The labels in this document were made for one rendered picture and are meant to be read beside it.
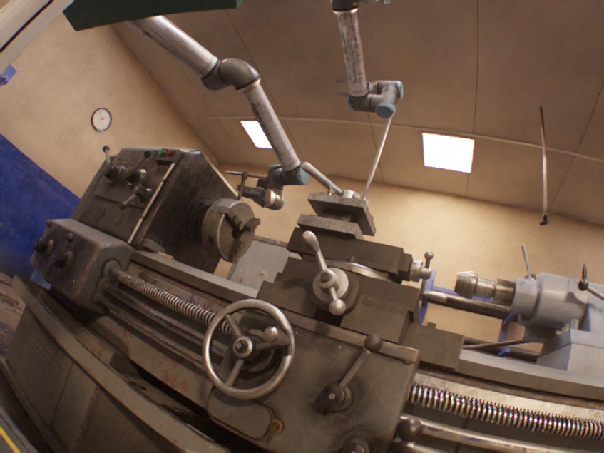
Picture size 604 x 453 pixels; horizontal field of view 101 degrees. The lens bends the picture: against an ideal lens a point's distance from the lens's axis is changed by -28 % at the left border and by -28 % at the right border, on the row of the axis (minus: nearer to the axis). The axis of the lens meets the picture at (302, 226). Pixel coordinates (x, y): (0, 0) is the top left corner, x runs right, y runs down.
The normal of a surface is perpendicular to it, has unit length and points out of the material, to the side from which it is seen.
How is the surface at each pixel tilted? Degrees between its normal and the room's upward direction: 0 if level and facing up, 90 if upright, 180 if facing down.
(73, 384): 90
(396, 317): 90
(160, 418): 90
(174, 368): 90
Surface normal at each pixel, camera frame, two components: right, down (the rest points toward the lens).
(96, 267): 0.88, 0.18
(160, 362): -0.32, -0.48
